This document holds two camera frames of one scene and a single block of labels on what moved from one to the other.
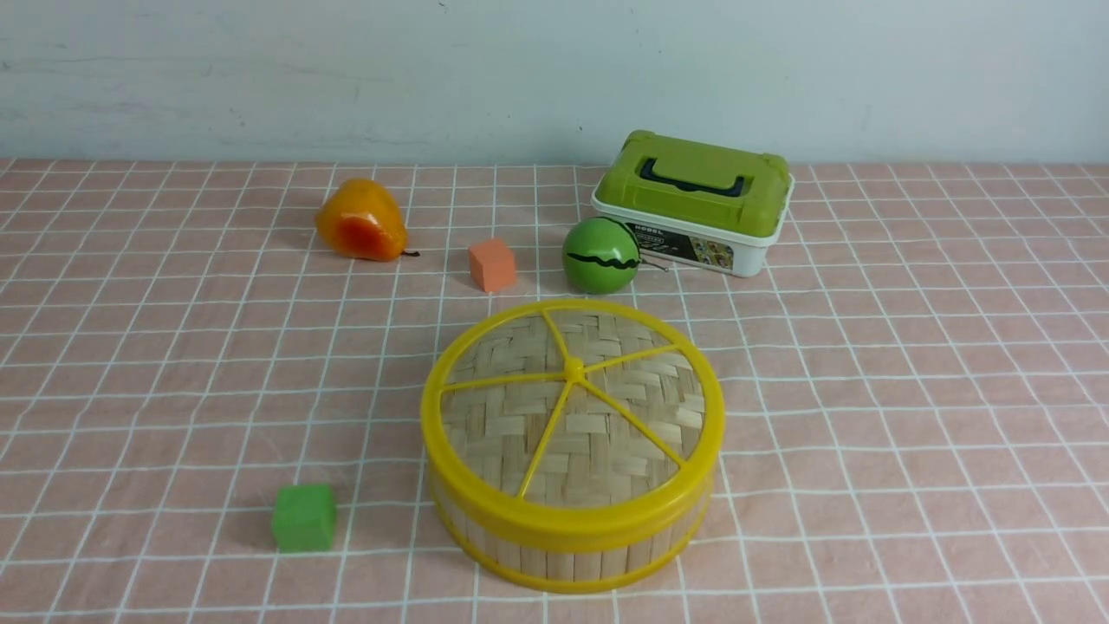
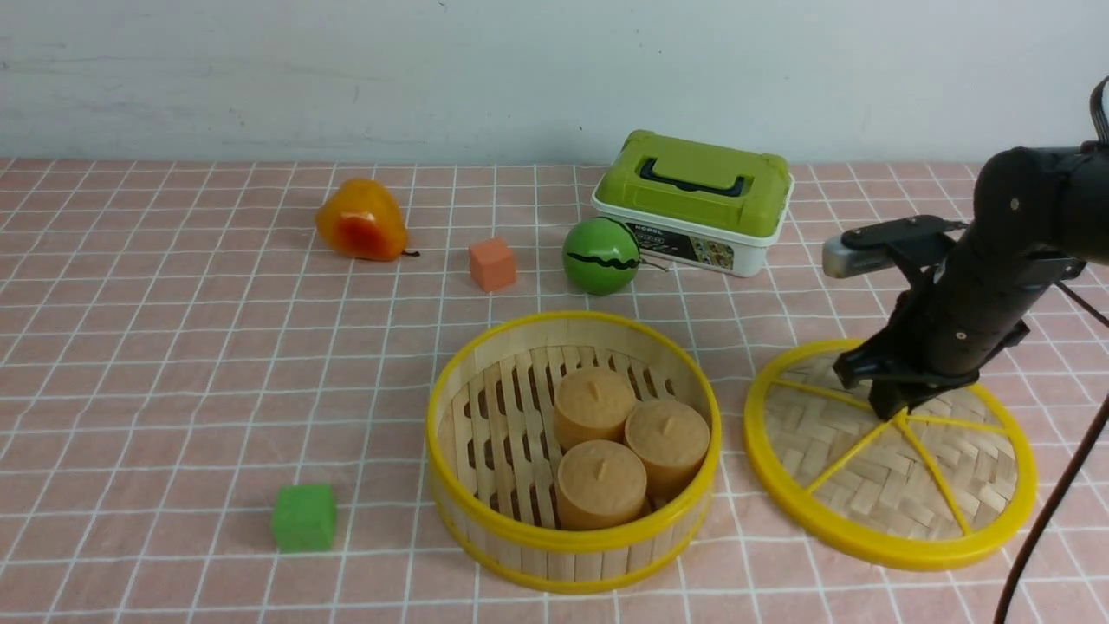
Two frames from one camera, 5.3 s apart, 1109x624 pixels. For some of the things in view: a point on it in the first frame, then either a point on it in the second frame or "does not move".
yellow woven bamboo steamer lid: (572, 425) -> (943, 484)
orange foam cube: (492, 265) does not move
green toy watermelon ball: (601, 255) does not move
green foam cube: (304, 517) does not move
